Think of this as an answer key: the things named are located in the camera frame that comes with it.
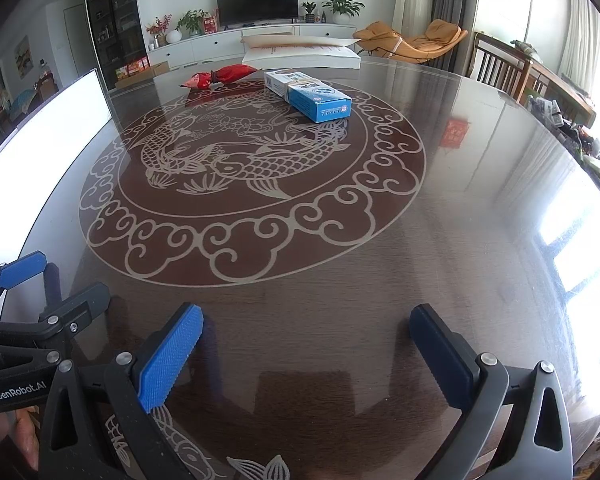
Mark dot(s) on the red gift bag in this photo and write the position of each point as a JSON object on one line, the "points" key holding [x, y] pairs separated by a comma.
{"points": [[210, 22]]}

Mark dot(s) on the white book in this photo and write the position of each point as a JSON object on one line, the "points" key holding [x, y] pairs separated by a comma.
{"points": [[300, 57]]}

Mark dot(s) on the leafy green potted plant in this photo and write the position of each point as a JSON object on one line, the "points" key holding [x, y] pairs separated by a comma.
{"points": [[191, 21]]}

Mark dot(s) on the dark display cabinet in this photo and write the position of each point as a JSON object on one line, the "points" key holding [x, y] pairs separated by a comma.
{"points": [[115, 15]]}

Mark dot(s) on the large green potted plant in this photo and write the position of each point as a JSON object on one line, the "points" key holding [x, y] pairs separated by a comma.
{"points": [[342, 6]]}

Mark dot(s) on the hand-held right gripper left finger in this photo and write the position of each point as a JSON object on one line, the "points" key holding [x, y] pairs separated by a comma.
{"points": [[172, 360]]}

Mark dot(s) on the person's left hand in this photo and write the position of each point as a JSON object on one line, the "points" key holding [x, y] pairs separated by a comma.
{"points": [[15, 435]]}

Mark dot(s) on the blue carton box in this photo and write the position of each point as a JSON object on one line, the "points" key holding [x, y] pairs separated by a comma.
{"points": [[320, 100]]}

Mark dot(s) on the small cardboard box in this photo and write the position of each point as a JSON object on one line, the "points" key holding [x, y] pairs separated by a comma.
{"points": [[159, 69]]}

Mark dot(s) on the white television cabinet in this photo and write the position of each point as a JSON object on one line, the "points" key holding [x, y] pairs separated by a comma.
{"points": [[205, 47]]}

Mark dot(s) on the small potted plant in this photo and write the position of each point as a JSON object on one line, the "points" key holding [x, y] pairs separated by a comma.
{"points": [[308, 10]]}

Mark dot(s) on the row of orange packets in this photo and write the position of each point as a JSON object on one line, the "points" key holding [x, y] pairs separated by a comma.
{"points": [[132, 69]]}

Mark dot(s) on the white board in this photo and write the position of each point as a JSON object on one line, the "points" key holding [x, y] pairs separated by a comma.
{"points": [[40, 160]]}

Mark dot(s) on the framed wall picture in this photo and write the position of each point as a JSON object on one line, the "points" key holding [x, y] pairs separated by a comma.
{"points": [[23, 57]]}

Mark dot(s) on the wooden side table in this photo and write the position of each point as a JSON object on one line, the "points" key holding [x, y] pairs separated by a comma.
{"points": [[560, 90]]}

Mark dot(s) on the white round vase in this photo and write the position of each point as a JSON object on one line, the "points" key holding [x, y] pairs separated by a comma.
{"points": [[174, 36]]}

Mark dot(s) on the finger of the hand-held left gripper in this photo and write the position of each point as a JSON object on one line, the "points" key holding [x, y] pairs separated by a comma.
{"points": [[22, 270], [87, 302]]}

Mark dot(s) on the red flowers in vase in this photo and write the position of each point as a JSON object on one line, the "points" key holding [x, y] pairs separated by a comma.
{"points": [[158, 27]]}

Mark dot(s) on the white carton box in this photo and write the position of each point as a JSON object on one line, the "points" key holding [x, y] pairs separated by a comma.
{"points": [[290, 77]]}

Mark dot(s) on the dark wooden chair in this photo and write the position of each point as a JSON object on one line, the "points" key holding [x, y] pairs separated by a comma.
{"points": [[500, 65]]}

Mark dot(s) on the black television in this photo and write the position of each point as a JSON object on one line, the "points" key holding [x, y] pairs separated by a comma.
{"points": [[257, 4]]}

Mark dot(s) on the row of windowsill clutter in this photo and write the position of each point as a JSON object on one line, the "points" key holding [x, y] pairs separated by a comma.
{"points": [[580, 140]]}

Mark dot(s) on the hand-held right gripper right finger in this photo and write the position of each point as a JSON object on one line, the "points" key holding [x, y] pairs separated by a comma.
{"points": [[440, 360]]}

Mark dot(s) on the white window curtain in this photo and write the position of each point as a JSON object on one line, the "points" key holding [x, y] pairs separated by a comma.
{"points": [[587, 35]]}

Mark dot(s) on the orange lounge chair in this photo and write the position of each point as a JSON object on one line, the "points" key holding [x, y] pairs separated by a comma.
{"points": [[410, 42]]}

